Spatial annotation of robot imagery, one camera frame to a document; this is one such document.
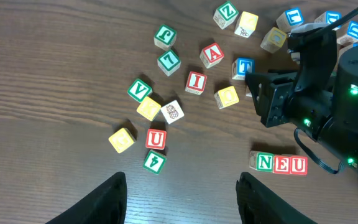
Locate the blue T block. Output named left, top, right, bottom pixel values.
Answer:
left=232, top=58, right=255, bottom=80

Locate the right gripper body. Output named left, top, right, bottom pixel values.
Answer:
left=246, top=29, right=337, bottom=128

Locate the yellow block top left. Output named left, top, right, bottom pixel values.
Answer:
left=234, top=11, right=259, bottom=38

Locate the red I block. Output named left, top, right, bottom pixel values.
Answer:
left=185, top=72, right=207, bottom=95

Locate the yellow block beside V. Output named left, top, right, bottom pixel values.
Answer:
left=136, top=96, right=161, bottom=121

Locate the green Z block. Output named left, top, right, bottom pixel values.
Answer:
left=213, top=1, right=239, bottom=29

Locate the red u block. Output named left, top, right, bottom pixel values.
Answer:
left=290, top=156, right=308, bottom=175
left=145, top=129, right=167, bottom=150

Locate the red E block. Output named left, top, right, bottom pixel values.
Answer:
left=273, top=155, right=291, bottom=174

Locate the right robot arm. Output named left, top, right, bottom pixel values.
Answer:
left=246, top=28, right=358, bottom=174

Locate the blue L block top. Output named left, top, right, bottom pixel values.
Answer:
left=276, top=7, right=304, bottom=33

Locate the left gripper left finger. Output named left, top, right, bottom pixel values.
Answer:
left=47, top=172, right=127, bottom=224

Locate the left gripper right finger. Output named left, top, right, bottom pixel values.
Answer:
left=236, top=172, right=316, bottom=224

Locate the red A block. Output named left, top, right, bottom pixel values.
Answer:
left=200, top=42, right=224, bottom=68

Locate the green R block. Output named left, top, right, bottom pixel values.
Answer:
left=246, top=86, right=252, bottom=97

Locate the green block upper left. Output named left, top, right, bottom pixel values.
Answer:
left=154, top=24, right=177, bottom=51

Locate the green 7 block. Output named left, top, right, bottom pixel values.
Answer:
left=157, top=50, right=181, bottom=77

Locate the yellow block centre top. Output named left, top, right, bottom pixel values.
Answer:
left=260, top=27, right=287, bottom=54

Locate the green 4 block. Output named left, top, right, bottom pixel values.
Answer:
left=143, top=149, right=167, bottom=175

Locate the yellow block far left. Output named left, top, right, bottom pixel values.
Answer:
left=108, top=128, right=135, bottom=154

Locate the green V block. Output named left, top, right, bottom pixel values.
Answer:
left=127, top=78, right=153, bottom=103

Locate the plain wooden picture block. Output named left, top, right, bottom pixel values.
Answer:
left=160, top=100, right=185, bottom=124

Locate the green N block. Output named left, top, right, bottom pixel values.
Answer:
left=249, top=151, right=274, bottom=172

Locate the blue D block tilted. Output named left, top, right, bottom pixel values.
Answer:
left=336, top=21, right=358, bottom=45

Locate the yellow block centre low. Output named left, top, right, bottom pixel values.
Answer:
left=214, top=86, right=239, bottom=110

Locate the blue 5 block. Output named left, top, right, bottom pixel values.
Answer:
left=338, top=43, right=358, bottom=58

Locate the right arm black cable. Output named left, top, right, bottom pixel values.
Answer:
left=293, top=0, right=358, bottom=175

